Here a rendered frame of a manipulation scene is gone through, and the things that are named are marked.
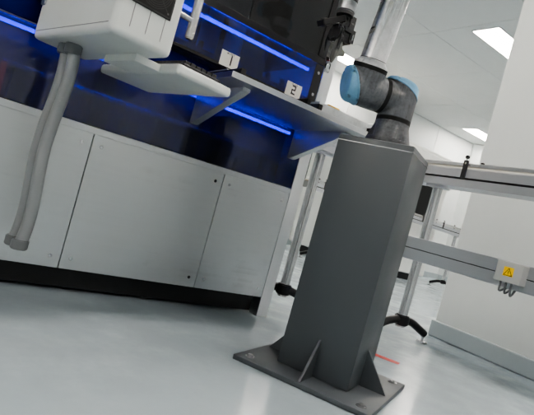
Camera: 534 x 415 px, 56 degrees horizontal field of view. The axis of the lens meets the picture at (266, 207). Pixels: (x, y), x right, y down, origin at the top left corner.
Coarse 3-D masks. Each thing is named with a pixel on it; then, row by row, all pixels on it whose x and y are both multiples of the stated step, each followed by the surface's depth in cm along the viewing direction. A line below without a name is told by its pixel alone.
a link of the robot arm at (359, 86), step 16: (384, 0) 156; (400, 0) 154; (384, 16) 156; (400, 16) 156; (384, 32) 157; (368, 48) 159; (384, 48) 158; (352, 64) 161; (368, 64) 158; (384, 64) 160; (352, 80) 158; (368, 80) 158; (384, 80) 162; (352, 96) 160; (368, 96) 160; (384, 96) 161
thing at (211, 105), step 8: (232, 88) 174; (240, 88) 169; (200, 96) 193; (208, 96) 187; (232, 96) 172; (240, 96) 172; (200, 104) 191; (208, 104) 186; (216, 104) 180; (224, 104) 178; (200, 112) 190; (208, 112) 185; (216, 112) 184; (192, 120) 194; (200, 120) 192
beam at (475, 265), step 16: (416, 240) 262; (416, 256) 260; (432, 256) 252; (448, 256) 245; (464, 256) 238; (480, 256) 232; (464, 272) 237; (480, 272) 230; (512, 288) 217; (528, 288) 212
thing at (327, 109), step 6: (312, 102) 186; (318, 102) 183; (324, 108) 184; (330, 108) 186; (336, 114) 188; (342, 114) 189; (348, 114) 191; (348, 120) 191; (354, 120) 193; (360, 120) 195; (360, 126) 195; (366, 126) 197
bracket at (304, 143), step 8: (296, 136) 222; (304, 136) 217; (312, 136) 213; (320, 136) 209; (328, 136) 205; (336, 136) 201; (296, 144) 221; (304, 144) 216; (312, 144) 212; (320, 144) 208; (328, 144) 206; (296, 152) 219; (304, 152) 216; (312, 152) 215
